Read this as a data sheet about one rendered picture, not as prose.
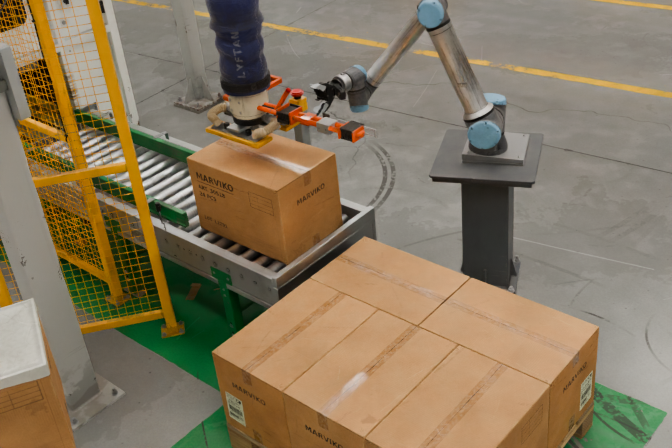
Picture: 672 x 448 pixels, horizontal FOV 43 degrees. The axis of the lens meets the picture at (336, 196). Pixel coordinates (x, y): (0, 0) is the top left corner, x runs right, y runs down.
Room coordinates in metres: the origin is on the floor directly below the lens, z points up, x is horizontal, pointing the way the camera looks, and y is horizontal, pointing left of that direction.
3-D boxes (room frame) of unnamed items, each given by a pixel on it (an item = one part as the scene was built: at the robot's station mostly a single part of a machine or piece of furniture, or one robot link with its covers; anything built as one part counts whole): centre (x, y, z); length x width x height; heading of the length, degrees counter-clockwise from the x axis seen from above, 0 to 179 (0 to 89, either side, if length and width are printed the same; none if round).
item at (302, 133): (4.10, 0.14, 0.50); 0.07 x 0.07 x 1.00; 46
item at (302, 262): (3.34, 0.07, 0.58); 0.70 x 0.03 x 0.06; 136
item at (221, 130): (3.55, 0.41, 1.11); 0.34 x 0.10 x 0.05; 47
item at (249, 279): (3.91, 1.14, 0.50); 2.31 x 0.05 x 0.19; 46
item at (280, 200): (3.60, 0.34, 0.75); 0.60 x 0.40 x 0.40; 47
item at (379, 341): (2.66, -0.20, 0.34); 1.20 x 1.00 x 0.40; 46
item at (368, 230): (3.34, 0.07, 0.48); 0.70 x 0.03 x 0.15; 136
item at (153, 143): (4.58, 0.99, 0.60); 1.60 x 0.10 x 0.09; 46
